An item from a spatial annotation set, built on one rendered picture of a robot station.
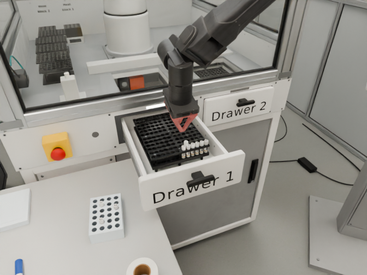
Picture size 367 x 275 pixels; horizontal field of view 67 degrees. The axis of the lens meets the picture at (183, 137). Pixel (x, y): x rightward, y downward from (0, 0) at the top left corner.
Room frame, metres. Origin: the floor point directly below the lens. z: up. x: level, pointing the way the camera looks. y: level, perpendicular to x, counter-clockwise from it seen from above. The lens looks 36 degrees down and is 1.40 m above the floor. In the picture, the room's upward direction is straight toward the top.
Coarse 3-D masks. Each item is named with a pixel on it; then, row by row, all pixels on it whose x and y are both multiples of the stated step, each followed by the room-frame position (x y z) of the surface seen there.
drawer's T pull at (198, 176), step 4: (196, 172) 0.51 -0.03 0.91; (200, 172) 0.51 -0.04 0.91; (192, 176) 0.50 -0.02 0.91; (196, 176) 0.50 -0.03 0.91; (200, 176) 0.50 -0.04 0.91; (204, 176) 0.50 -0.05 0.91; (208, 176) 0.50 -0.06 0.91; (212, 176) 0.50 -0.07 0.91; (192, 180) 0.49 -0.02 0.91; (196, 180) 0.49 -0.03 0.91; (200, 180) 0.49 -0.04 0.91; (204, 180) 0.49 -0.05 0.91; (208, 180) 0.49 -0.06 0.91; (212, 180) 0.50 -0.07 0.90; (188, 184) 0.47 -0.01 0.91; (192, 184) 0.48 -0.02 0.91; (196, 184) 0.48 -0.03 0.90
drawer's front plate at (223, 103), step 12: (228, 96) 0.89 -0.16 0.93; (240, 96) 0.91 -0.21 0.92; (252, 96) 0.93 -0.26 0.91; (264, 96) 0.95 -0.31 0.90; (204, 108) 0.87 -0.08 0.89; (216, 108) 0.87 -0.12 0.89; (228, 108) 0.89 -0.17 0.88; (240, 108) 0.91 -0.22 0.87; (264, 108) 0.95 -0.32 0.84; (204, 120) 0.86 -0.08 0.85; (216, 120) 0.87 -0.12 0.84; (228, 120) 0.89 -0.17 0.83
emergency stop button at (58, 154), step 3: (54, 150) 0.63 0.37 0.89; (57, 150) 0.63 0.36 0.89; (60, 150) 0.63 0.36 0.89; (63, 150) 0.64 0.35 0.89; (51, 153) 0.62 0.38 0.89; (54, 153) 0.62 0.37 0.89; (57, 153) 0.62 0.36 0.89; (60, 153) 0.62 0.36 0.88; (63, 153) 0.63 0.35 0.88; (51, 156) 0.62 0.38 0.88; (54, 156) 0.62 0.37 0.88; (57, 156) 0.62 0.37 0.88; (60, 156) 0.62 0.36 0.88; (63, 156) 0.63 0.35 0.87; (54, 159) 0.62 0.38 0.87; (57, 159) 0.62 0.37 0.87; (60, 159) 0.62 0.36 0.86
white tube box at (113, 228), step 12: (96, 204) 0.51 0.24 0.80; (108, 204) 0.51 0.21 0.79; (120, 204) 0.51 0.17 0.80; (96, 216) 0.47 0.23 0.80; (108, 216) 0.48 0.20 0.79; (120, 216) 0.47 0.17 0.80; (96, 228) 0.43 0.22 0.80; (108, 228) 0.44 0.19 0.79; (120, 228) 0.43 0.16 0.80; (96, 240) 0.41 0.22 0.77; (108, 240) 0.42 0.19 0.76
